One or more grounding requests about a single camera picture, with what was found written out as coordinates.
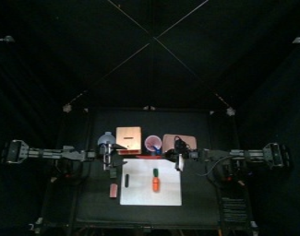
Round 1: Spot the wooden box with red drawer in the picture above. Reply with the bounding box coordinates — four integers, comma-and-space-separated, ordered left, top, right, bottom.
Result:
116, 125, 144, 156

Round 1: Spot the red plastic cup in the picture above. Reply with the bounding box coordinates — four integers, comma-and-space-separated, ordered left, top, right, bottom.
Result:
144, 135, 164, 153

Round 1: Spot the light blue toy pot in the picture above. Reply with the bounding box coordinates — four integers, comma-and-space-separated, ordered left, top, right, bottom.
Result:
97, 131, 119, 148

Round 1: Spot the thin diagonal frame cord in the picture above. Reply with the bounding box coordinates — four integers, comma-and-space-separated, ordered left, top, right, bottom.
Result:
65, 0, 211, 109
105, 0, 236, 115

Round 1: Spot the red white striped block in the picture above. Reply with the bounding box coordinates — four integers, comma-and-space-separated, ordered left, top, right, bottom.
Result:
109, 183, 119, 199

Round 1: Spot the black label with white text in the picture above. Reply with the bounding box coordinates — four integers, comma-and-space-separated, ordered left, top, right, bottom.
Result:
220, 197, 251, 229

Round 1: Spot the white cutting board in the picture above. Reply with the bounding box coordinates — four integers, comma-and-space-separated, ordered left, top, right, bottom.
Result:
119, 158, 183, 207

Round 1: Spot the toy carrot piece with leaves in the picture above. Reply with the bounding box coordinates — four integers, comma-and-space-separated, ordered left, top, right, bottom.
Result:
152, 168, 161, 185

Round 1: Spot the pink plastic tray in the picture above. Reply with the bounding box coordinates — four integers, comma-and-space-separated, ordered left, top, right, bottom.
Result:
163, 133, 198, 155

